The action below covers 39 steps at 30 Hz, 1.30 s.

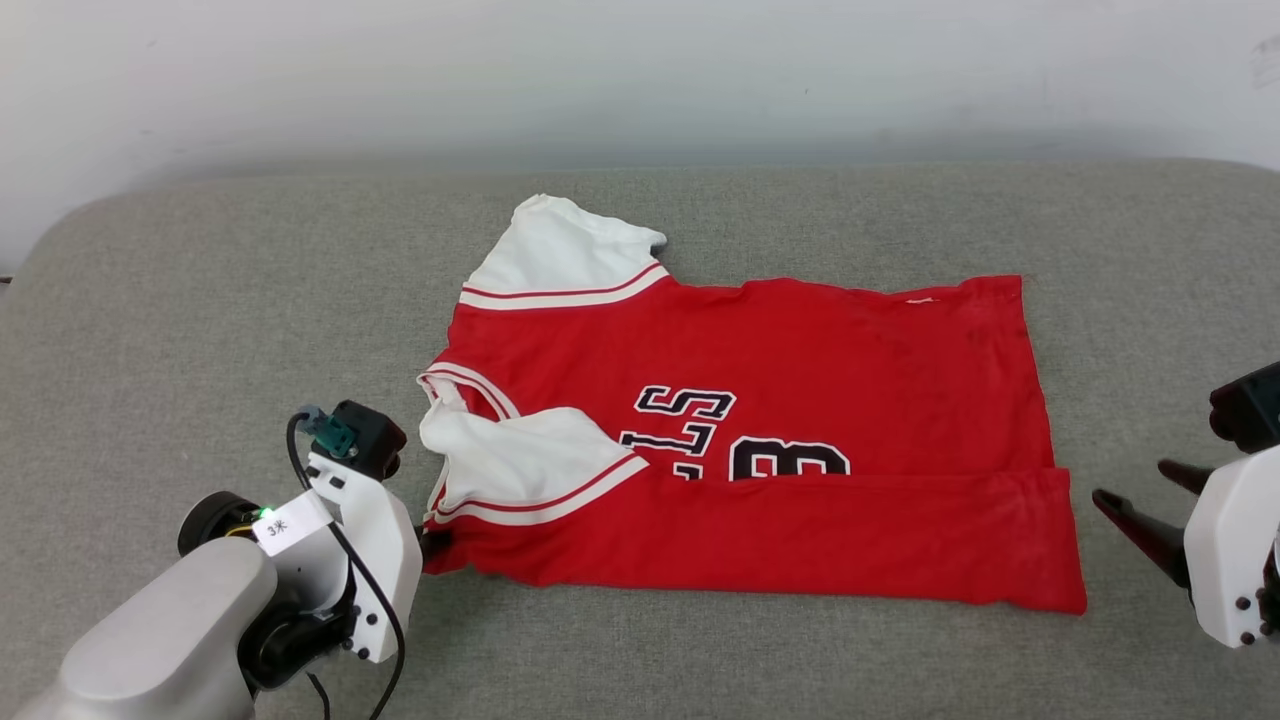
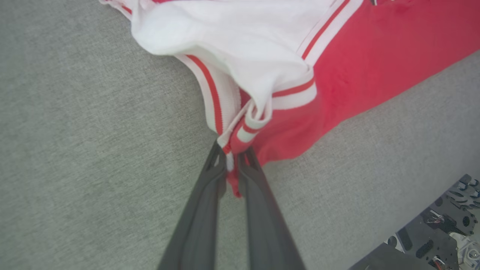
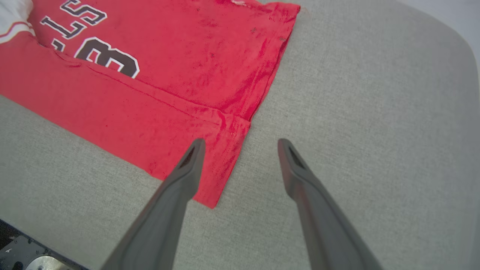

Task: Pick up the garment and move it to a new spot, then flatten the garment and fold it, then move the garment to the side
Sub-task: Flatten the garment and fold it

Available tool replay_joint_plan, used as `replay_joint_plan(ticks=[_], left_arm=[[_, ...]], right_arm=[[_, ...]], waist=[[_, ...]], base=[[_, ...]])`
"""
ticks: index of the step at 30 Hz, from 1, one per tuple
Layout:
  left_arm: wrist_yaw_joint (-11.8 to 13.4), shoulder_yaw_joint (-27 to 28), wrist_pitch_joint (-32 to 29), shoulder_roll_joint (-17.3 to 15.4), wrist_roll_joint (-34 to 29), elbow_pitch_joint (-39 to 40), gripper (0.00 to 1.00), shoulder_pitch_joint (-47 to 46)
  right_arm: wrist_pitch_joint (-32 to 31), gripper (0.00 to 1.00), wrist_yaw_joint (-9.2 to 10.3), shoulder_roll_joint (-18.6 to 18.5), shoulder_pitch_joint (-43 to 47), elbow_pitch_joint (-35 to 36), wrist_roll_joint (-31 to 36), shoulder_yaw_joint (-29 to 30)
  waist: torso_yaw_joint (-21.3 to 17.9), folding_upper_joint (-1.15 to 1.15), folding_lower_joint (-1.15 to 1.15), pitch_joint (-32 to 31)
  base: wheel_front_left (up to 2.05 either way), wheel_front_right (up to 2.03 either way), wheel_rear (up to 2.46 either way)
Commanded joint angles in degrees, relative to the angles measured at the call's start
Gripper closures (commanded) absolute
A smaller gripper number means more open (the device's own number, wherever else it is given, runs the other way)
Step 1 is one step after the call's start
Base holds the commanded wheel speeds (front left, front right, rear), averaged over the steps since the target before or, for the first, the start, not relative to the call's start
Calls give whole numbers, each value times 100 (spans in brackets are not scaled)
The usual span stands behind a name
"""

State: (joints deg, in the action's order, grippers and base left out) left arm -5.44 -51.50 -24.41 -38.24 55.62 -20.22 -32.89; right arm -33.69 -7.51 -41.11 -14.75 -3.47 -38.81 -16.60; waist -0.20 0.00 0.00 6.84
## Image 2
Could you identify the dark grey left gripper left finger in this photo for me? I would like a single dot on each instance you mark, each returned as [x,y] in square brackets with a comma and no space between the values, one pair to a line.
[195,225]

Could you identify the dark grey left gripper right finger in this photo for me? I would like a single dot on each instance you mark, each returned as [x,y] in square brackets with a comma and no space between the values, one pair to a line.
[268,225]

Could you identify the red and white garment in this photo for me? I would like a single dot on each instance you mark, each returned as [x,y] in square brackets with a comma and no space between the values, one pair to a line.
[360,75]

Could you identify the grey fabric sofa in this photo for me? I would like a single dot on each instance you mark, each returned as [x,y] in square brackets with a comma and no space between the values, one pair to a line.
[75,150]

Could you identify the dark grey robot base plate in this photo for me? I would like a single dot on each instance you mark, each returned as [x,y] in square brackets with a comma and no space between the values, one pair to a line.
[435,236]

